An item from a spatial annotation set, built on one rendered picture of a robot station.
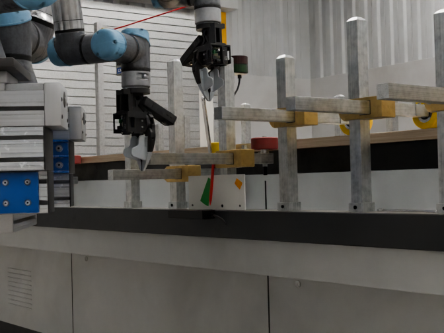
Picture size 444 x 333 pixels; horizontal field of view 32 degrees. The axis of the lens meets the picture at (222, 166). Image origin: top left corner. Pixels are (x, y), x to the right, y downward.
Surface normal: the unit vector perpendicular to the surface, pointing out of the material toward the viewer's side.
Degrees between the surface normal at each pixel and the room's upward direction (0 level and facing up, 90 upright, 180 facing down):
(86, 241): 90
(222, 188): 90
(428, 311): 90
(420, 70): 90
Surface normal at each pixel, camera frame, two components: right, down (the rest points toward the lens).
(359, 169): -0.77, 0.00
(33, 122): 0.09, -0.02
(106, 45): -0.40, 0.00
